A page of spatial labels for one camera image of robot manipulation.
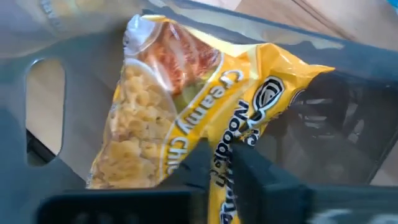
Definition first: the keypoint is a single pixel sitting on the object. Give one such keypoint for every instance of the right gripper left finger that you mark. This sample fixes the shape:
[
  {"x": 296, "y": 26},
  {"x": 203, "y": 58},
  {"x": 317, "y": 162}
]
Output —
[{"x": 194, "y": 168}]

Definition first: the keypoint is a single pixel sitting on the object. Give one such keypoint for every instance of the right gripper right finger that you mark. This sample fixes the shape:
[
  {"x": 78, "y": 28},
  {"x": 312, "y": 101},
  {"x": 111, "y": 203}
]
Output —
[{"x": 261, "y": 186}]

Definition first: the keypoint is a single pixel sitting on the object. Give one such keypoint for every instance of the yellow creamy chicken ramen pack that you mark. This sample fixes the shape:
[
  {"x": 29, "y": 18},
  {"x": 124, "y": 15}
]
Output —
[{"x": 140, "y": 124}]

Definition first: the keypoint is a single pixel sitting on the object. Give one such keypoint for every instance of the dark smoky plastic bin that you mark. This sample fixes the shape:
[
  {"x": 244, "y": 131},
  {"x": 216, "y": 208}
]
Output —
[{"x": 93, "y": 93}]

